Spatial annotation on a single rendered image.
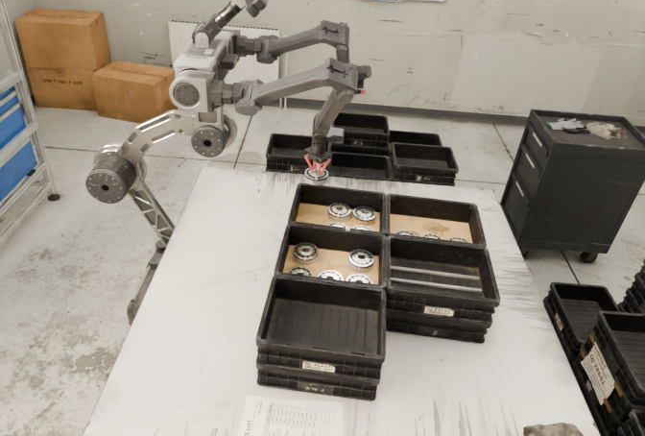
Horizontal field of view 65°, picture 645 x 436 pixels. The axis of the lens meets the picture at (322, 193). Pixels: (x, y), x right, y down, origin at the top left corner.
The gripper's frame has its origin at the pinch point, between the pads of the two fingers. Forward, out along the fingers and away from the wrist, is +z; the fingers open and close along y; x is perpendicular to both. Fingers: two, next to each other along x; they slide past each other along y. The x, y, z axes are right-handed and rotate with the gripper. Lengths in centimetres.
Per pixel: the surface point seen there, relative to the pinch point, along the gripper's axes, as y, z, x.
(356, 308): -52, 23, 26
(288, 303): -34, 23, 43
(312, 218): -2.7, 22.1, 2.9
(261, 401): -52, 36, 69
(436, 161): 23, 54, -137
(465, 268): -65, 22, -24
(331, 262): -28.6, 22.5, 16.4
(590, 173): -62, 32, -165
